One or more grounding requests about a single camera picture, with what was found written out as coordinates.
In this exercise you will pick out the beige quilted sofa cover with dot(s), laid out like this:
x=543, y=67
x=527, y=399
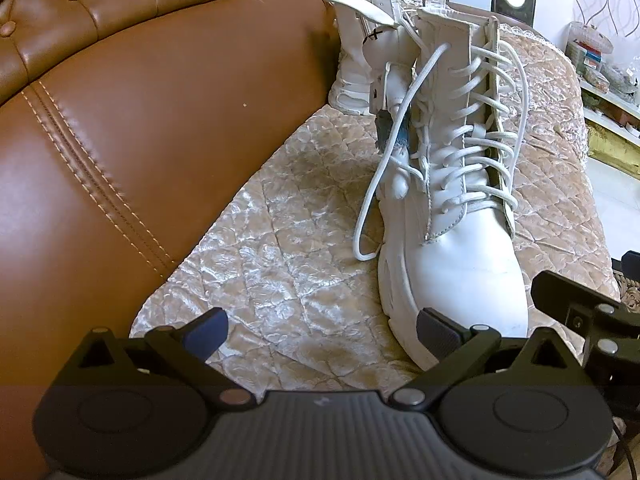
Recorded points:
x=280, y=240

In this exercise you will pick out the cream cabinet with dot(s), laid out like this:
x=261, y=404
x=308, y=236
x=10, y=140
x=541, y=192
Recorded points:
x=612, y=110

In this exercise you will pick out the glass dish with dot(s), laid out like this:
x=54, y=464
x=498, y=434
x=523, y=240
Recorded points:
x=590, y=35

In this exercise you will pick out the white shoelace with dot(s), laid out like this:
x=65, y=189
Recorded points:
x=521, y=105

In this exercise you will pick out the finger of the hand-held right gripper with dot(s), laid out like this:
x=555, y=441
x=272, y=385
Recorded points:
x=555, y=292
x=617, y=360

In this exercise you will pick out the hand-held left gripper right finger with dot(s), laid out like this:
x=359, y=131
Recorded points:
x=440, y=332

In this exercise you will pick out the olive gold box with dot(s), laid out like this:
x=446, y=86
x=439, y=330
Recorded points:
x=615, y=152

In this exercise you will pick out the white leather boot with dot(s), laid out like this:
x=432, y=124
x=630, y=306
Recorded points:
x=355, y=60
x=450, y=270

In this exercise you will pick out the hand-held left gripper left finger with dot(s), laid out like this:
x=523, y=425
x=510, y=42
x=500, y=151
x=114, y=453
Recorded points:
x=206, y=332

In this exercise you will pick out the brown leather sofa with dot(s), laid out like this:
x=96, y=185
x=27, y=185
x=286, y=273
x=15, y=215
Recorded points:
x=125, y=135

